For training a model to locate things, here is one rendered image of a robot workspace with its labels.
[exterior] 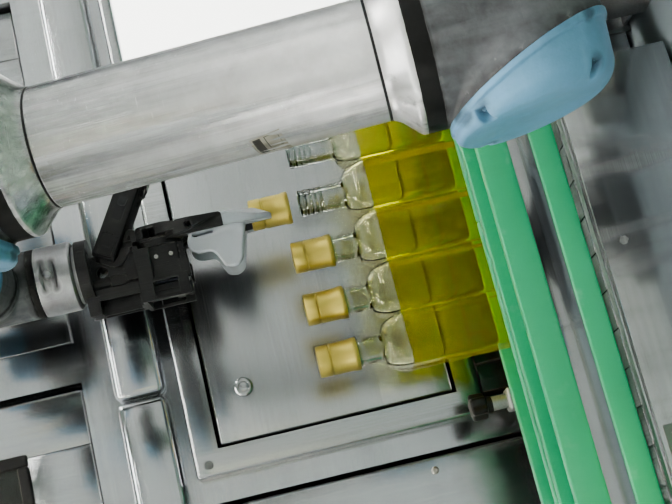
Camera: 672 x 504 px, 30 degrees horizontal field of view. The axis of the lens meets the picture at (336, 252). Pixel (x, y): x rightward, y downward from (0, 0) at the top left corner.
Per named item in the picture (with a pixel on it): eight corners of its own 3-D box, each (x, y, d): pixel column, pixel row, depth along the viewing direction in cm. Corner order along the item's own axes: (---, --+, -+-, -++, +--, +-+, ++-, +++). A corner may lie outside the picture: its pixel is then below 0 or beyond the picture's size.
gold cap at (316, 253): (328, 238, 138) (289, 247, 138) (328, 230, 134) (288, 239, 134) (336, 269, 137) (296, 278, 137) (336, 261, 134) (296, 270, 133)
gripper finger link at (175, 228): (229, 231, 135) (153, 251, 136) (226, 215, 136) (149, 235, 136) (220, 224, 131) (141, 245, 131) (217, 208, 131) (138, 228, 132)
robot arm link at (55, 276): (41, 255, 139) (26, 242, 131) (82, 246, 139) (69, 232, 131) (54, 321, 138) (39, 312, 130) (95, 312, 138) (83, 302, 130)
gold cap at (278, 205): (286, 195, 139) (247, 204, 139) (285, 188, 135) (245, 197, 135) (293, 226, 138) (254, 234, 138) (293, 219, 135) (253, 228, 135)
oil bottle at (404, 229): (532, 186, 141) (347, 228, 139) (540, 169, 135) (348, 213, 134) (546, 232, 139) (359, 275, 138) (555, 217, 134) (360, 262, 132)
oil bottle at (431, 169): (518, 137, 142) (335, 179, 141) (526, 119, 137) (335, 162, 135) (532, 183, 141) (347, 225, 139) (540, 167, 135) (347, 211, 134)
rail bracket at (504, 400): (572, 371, 144) (460, 398, 143) (584, 361, 137) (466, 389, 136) (582, 405, 143) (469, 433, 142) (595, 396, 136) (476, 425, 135)
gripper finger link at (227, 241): (281, 257, 134) (198, 278, 135) (269, 204, 135) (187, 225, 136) (276, 253, 131) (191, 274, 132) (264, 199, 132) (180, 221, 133)
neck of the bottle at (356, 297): (363, 287, 136) (320, 297, 136) (363, 280, 134) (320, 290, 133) (369, 313, 136) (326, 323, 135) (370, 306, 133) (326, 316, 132)
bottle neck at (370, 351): (376, 337, 135) (332, 347, 134) (377, 331, 132) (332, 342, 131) (382, 364, 134) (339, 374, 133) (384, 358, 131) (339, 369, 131)
